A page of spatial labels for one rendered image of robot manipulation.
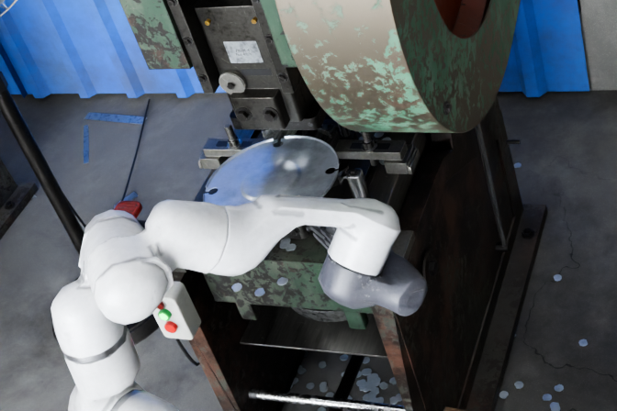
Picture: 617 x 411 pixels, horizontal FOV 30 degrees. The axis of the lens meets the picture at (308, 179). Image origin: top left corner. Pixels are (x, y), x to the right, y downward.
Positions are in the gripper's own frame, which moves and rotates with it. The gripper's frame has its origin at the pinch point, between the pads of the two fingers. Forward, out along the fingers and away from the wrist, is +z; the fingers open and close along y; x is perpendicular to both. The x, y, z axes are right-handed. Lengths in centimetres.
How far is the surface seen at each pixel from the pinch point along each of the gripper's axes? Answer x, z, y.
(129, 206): 24.5, 36.1, -1.4
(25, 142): 31, 99, -7
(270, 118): -4.5, 12.1, 14.2
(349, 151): -18.6, 13.5, -3.4
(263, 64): -7.8, 13.8, 24.5
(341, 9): -4, -37, 54
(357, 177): -13.2, 0.5, -0.7
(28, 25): -1, 222, -28
